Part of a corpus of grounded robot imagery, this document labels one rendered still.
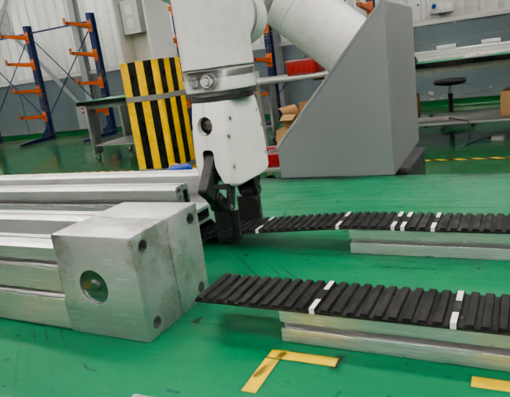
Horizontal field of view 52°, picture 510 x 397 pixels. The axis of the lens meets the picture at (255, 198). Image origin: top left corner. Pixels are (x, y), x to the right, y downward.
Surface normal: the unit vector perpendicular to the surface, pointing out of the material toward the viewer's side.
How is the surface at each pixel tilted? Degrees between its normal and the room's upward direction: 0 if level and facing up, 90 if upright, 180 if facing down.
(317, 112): 90
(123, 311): 90
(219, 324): 0
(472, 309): 0
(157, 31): 90
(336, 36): 81
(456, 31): 90
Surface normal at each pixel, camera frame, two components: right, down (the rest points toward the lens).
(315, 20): -0.30, 0.14
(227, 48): 0.35, 0.19
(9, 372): -0.13, -0.96
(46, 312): -0.44, 0.29
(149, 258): 0.89, 0.00
